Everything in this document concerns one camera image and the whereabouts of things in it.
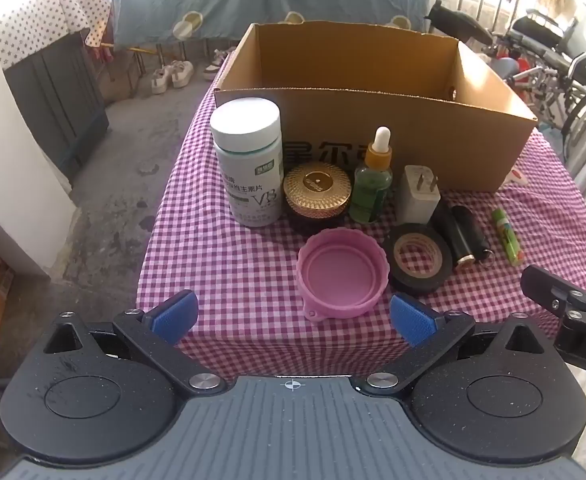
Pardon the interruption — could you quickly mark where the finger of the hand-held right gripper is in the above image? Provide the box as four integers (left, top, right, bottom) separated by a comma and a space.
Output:
520, 264, 586, 322

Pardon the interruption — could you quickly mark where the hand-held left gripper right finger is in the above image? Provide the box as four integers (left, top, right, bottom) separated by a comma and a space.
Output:
355, 293, 549, 397

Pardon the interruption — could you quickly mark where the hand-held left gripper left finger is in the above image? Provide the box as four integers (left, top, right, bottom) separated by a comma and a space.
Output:
40, 289, 225, 397

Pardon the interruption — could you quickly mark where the black tape roll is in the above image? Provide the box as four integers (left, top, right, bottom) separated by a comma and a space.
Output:
384, 223, 454, 295

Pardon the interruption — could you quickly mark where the green lip balm tube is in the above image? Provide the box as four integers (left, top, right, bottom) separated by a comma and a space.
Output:
492, 208, 524, 267

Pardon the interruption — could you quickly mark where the pink collapsible bowl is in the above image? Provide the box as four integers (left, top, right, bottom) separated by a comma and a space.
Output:
297, 228, 390, 322

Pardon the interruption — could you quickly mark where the black flashlight with keyring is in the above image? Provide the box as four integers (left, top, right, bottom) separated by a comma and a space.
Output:
432, 200, 495, 273

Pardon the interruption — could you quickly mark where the white charger plug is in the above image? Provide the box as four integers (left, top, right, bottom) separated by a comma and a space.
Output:
397, 165, 442, 226

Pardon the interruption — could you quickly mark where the green dropper bottle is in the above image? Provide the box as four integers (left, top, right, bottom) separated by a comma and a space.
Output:
350, 126, 394, 223

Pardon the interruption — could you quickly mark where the gold lid glass jar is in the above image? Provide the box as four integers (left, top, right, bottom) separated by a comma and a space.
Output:
283, 162, 352, 235

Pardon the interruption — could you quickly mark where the white pill bottle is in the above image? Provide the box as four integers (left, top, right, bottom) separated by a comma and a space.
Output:
209, 99, 285, 228

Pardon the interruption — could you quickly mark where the brown cardboard box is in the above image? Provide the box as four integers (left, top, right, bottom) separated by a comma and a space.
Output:
214, 21, 539, 193

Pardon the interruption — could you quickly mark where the purple checkered tablecloth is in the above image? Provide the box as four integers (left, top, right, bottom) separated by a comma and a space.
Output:
135, 77, 586, 377

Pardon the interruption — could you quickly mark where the wheelchair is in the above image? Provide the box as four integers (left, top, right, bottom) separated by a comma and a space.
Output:
483, 9, 586, 161

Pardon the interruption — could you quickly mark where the white chunky shoe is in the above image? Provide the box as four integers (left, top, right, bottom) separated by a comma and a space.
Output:
152, 65, 175, 95
170, 60, 195, 88

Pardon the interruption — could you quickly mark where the dark grey cabinet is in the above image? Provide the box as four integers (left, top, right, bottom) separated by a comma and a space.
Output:
3, 30, 110, 181

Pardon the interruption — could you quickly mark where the black padded legrest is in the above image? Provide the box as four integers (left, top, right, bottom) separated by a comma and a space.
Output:
424, 0, 494, 46

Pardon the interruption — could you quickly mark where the white star-print cloth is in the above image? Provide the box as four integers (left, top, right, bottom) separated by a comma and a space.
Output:
0, 0, 112, 71

